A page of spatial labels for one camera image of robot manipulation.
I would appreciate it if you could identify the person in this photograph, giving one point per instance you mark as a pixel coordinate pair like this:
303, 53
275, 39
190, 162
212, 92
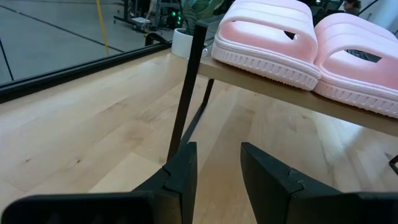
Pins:
353, 6

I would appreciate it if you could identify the green plant in white pot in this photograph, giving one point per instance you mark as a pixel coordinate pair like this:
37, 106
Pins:
182, 43

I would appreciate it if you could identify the black equipment cart green lights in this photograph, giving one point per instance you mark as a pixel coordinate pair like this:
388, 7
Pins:
155, 15

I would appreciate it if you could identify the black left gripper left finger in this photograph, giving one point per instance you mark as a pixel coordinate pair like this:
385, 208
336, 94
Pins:
183, 177

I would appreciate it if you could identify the pink rubber slide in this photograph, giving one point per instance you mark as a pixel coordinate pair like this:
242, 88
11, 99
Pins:
264, 34
357, 62

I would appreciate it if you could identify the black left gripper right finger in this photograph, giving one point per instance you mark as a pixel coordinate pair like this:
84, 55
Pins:
267, 183

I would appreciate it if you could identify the black curved hook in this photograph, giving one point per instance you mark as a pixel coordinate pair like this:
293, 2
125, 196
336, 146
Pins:
155, 35

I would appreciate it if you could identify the wooden shelf with black frame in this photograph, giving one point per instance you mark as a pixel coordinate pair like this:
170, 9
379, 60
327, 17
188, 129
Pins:
280, 91

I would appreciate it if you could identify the black table edge rail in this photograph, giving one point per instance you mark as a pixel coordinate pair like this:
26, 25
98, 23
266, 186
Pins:
77, 68

